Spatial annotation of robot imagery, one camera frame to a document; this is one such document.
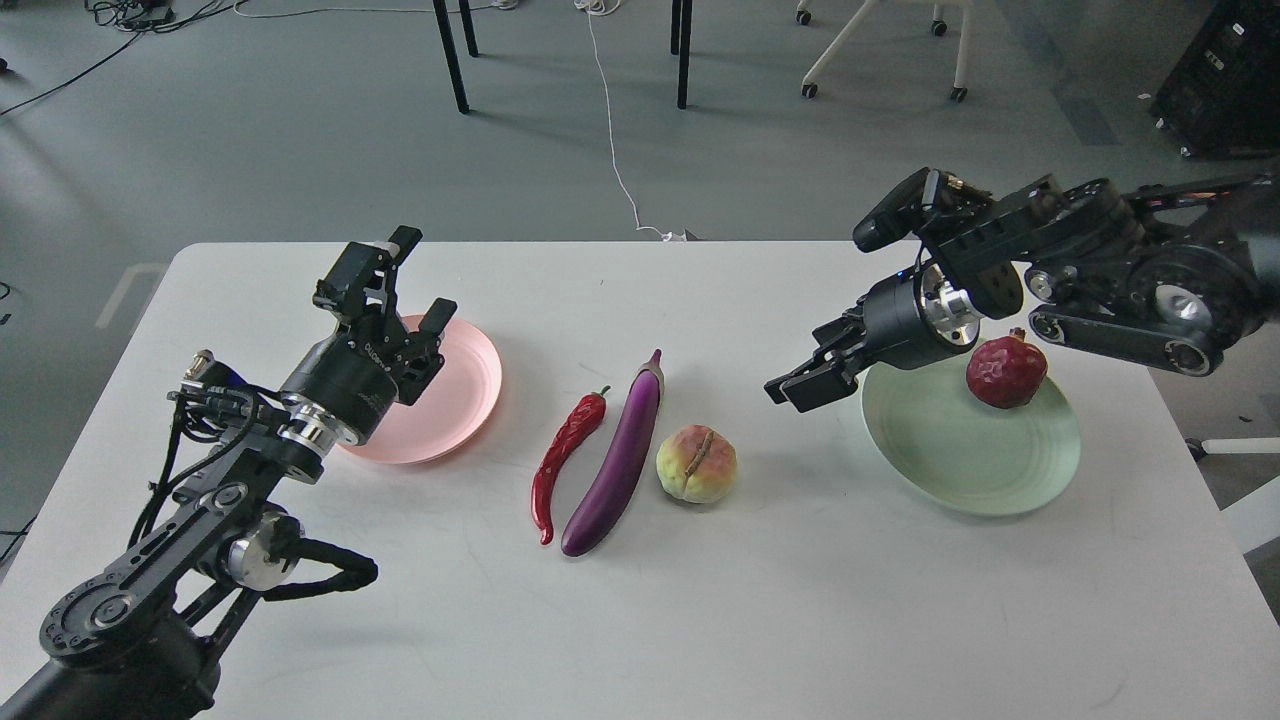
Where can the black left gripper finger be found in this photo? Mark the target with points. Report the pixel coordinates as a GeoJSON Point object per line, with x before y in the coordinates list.
{"type": "Point", "coordinates": [360, 289]}
{"type": "Point", "coordinates": [422, 357]}

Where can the purple eggplant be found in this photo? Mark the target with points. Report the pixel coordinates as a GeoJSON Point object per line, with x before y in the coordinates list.
{"type": "Point", "coordinates": [616, 481]}

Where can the black equipment case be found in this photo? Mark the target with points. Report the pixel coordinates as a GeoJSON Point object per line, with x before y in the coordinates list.
{"type": "Point", "coordinates": [1221, 100]}

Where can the black table legs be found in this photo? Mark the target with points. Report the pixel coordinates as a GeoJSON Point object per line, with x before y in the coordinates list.
{"type": "Point", "coordinates": [680, 33]}

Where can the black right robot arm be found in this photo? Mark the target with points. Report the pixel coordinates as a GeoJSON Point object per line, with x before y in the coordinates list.
{"type": "Point", "coordinates": [1166, 276]}

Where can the red pomegranate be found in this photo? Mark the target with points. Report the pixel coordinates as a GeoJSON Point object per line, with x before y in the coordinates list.
{"type": "Point", "coordinates": [1006, 372]}

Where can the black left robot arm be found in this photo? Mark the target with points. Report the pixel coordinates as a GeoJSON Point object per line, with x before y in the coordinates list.
{"type": "Point", "coordinates": [144, 638]}

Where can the pink plate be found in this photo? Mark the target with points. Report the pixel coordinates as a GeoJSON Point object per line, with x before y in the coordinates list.
{"type": "Point", "coordinates": [450, 411]}

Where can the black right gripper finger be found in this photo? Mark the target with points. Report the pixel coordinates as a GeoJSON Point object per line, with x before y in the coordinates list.
{"type": "Point", "coordinates": [823, 377]}
{"type": "Point", "coordinates": [855, 364]}

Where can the green plate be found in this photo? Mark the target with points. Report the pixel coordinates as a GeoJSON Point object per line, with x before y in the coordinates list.
{"type": "Point", "coordinates": [966, 455]}

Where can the yellow-pink peach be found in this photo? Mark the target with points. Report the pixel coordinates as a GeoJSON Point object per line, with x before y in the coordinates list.
{"type": "Point", "coordinates": [696, 464]}

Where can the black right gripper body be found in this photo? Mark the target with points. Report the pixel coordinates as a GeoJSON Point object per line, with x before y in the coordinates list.
{"type": "Point", "coordinates": [912, 319]}

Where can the red chili pepper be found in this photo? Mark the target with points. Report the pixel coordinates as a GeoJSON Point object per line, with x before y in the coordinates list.
{"type": "Point", "coordinates": [585, 417]}

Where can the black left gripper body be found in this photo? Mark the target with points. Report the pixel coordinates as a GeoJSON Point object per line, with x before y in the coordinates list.
{"type": "Point", "coordinates": [357, 383]}

